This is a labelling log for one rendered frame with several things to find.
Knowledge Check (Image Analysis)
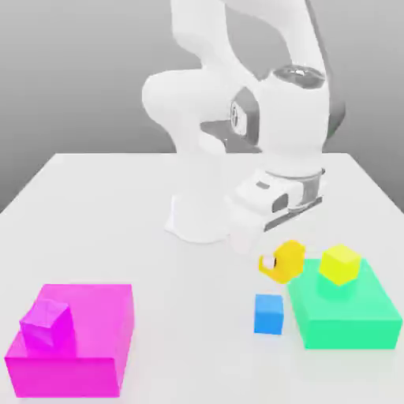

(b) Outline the small yellow cube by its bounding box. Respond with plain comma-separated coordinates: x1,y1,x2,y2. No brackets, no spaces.
319,243,362,287

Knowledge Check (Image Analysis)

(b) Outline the small magenta cube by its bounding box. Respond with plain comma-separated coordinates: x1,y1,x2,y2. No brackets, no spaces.
19,297,77,358

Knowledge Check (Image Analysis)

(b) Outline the large green box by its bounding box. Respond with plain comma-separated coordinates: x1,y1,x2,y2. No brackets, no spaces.
286,257,404,350

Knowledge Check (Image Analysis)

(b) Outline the small blue cube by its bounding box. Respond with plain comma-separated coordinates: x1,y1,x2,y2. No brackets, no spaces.
253,294,285,336

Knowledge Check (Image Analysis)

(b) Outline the large magenta box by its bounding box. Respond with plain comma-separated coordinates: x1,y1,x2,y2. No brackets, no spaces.
3,283,135,399

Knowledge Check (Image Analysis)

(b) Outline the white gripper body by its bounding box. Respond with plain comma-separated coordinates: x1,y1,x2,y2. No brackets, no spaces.
226,195,324,256

